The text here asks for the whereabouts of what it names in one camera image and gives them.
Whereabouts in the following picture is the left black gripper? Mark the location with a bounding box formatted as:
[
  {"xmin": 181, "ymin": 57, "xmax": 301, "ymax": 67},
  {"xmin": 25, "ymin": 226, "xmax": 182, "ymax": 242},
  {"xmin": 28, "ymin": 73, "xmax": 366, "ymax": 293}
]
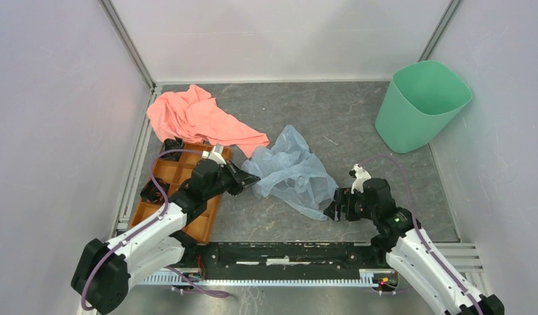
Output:
[{"xmin": 204, "ymin": 159, "xmax": 260, "ymax": 200}]

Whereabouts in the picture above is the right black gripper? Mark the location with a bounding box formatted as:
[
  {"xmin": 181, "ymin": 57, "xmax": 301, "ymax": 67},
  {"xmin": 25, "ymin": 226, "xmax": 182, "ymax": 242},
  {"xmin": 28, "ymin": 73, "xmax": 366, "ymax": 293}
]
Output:
[{"xmin": 322, "ymin": 186, "xmax": 378, "ymax": 222}]

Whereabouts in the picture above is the blue plastic trash bag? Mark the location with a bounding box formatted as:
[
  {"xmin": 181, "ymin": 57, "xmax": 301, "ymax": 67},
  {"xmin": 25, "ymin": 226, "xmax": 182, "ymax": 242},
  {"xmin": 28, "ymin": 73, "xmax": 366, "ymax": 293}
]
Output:
[{"xmin": 241, "ymin": 125, "xmax": 338, "ymax": 221}]

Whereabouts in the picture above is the green trash bin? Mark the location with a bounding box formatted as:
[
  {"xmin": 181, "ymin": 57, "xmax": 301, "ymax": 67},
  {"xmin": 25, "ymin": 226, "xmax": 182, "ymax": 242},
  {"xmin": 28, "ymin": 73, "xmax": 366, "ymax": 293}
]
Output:
[{"xmin": 375, "ymin": 60, "xmax": 472, "ymax": 154}]

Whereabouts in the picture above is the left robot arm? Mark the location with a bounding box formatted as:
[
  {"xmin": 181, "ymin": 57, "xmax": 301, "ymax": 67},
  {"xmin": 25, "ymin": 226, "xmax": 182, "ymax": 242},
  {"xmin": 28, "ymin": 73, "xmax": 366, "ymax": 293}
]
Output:
[{"xmin": 71, "ymin": 159, "xmax": 260, "ymax": 314}]

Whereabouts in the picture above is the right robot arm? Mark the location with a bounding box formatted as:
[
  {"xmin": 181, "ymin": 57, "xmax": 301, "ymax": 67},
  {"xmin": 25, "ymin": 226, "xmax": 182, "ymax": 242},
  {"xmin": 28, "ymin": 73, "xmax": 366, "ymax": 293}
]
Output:
[{"xmin": 323, "ymin": 178, "xmax": 505, "ymax": 314}]

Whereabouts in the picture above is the orange compartment tray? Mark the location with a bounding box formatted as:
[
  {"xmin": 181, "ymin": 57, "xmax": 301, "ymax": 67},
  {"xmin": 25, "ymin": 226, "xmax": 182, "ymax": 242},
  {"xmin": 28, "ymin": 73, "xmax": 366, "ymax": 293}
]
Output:
[{"xmin": 129, "ymin": 153, "xmax": 222, "ymax": 244}]

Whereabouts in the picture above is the black bag roll top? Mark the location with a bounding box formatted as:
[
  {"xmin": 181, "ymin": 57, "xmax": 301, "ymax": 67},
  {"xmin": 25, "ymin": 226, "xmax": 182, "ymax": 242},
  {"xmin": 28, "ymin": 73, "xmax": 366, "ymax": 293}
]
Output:
[{"xmin": 160, "ymin": 138, "xmax": 184, "ymax": 161}]

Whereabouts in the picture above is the black bag roll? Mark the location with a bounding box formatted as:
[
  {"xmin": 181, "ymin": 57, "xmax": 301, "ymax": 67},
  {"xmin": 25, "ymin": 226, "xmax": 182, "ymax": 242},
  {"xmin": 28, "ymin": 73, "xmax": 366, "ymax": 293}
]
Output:
[
  {"xmin": 140, "ymin": 177, "xmax": 170, "ymax": 204},
  {"xmin": 160, "ymin": 138, "xmax": 184, "ymax": 161}
]

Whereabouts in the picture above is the pink cloth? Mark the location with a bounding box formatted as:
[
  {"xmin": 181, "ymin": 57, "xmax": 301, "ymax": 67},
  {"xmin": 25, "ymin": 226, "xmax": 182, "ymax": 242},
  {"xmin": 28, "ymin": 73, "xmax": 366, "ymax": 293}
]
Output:
[{"xmin": 146, "ymin": 85, "xmax": 270, "ymax": 158}]

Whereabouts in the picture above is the black bag roll left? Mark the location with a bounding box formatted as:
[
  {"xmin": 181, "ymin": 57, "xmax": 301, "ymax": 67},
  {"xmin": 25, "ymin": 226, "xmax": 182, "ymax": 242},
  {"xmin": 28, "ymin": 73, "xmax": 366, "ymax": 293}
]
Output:
[{"xmin": 140, "ymin": 177, "xmax": 170, "ymax": 204}]

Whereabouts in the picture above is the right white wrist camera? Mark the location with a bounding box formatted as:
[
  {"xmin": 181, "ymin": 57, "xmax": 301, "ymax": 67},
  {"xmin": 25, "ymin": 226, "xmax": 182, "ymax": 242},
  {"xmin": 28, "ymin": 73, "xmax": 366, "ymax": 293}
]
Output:
[{"xmin": 348, "ymin": 164, "xmax": 371, "ymax": 194}]

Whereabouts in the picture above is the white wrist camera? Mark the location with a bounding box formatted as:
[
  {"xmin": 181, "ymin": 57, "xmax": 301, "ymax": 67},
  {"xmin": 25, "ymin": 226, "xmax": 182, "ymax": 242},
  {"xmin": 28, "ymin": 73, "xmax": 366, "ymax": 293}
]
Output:
[
  {"xmin": 348, "ymin": 164, "xmax": 371, "ymax": 194},
  {"xmin": 201, "ymin": 144, "xmax": 226, "ymax": 165}
]

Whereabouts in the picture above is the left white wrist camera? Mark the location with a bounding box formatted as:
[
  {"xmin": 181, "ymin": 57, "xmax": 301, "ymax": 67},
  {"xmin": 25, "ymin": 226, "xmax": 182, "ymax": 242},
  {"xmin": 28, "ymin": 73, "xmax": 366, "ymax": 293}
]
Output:
[{"xmin": 201, "ymin": 144, "xmax": 226, "ymax": 165}]

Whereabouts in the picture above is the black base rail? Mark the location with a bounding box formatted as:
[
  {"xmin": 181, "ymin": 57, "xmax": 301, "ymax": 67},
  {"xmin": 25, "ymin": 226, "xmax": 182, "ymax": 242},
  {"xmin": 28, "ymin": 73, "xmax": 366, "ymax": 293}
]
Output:
[{"xmin": 175, "ymin": 242, "xmax": 392, "ymax": 281}]

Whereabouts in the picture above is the white toothed cable duct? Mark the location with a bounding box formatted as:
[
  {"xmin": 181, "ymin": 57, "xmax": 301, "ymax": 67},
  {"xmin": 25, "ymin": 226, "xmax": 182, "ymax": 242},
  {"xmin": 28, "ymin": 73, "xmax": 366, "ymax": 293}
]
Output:
[{"xmin": 140, "ymin": 269, "xmax": 379, "ymax": 289}]

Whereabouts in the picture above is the left aluminium corner post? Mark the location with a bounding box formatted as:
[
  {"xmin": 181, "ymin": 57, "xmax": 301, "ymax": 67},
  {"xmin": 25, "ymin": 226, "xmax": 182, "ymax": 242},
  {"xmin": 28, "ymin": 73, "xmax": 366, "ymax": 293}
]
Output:
[{"xmin": 98, "ymin": 0, "xmax": 156, "ymax": 90}]

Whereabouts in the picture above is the aluminium corner post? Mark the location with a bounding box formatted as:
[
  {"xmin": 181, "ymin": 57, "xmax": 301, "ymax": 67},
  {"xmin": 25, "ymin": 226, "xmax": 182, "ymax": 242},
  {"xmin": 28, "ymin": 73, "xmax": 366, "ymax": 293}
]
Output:
[
  {"xmin": 98, "ymin": 0, "xmax": 156, "ymax": 90},
  {"xmin": 418, "ymin": 0, "xmax": 463, "ymax": 62}
]

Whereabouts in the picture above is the right aluminium corner post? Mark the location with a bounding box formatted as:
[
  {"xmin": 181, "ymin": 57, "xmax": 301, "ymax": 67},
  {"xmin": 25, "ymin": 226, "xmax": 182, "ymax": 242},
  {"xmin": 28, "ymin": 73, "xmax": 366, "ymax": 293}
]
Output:
[{"xmin": 418, "ymin": 0, "xmax": 463, "ymax": 62}]

